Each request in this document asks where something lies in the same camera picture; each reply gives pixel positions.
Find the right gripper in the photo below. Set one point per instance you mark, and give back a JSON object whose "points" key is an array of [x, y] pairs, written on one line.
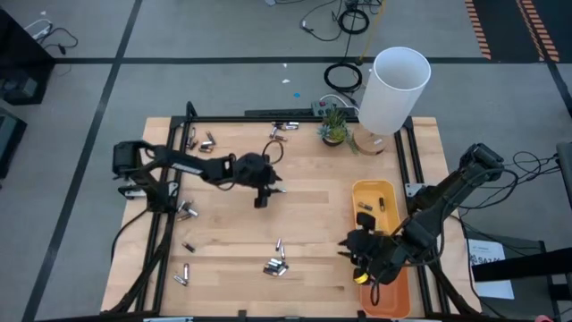
{"points": [[366, 250]]}

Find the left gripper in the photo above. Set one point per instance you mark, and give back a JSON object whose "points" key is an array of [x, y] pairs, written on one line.
{"points": [[261, 199]]}

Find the black copper battery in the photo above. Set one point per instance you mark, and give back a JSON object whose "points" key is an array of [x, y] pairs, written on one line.
{"points": [[280, 138], [382, 204], [269, 271], [205, 149], [193, 144], [184, 217], [188, 247], [277, 125], [365, 206], [210, 138]]}

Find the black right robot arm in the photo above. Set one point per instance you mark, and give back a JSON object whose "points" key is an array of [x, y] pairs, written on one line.
{"points": [[447, 197]]}

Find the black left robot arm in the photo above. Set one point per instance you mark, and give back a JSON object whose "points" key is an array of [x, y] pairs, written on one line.
{"points": [[187, 163]]}

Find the yellow plastic bin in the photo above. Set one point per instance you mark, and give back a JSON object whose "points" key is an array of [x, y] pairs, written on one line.
{"points": [[371, 192]]}

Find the orange plastic bin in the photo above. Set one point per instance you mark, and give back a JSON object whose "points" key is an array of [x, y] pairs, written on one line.
{"points": [[393, 304]]}

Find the black long power strip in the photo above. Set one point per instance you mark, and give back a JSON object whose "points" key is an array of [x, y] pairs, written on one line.
{"points": [[277, 112]]}

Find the potted succulent plant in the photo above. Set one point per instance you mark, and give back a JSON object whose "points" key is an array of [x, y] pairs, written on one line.
{"points": [[334, 133]]}

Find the grey power strip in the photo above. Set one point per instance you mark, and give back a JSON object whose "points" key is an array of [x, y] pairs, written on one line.
{"points": [[322, 107]]}

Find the white paper sheet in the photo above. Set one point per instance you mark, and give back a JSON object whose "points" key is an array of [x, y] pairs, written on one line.
{"points": [[485, 248]]}

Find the white shade table lamp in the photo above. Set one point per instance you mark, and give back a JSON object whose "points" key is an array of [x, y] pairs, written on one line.
{"points": [[393, 89]]}

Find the black side stand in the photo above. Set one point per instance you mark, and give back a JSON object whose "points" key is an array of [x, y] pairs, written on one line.
{"points": [[527, 268]]}

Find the red object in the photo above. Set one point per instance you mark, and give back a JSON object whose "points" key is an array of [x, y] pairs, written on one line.
{"points": [[543, 319]]}

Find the black equipment case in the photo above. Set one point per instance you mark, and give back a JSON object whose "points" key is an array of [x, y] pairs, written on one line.
{"points": [[9, 138]]}

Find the white power adapter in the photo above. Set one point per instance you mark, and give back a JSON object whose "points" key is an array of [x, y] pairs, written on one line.
{"points": [[40, 30]]}

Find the black cabinet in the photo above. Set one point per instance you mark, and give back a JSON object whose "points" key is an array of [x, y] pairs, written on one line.
{"points": [[18, 62]]}

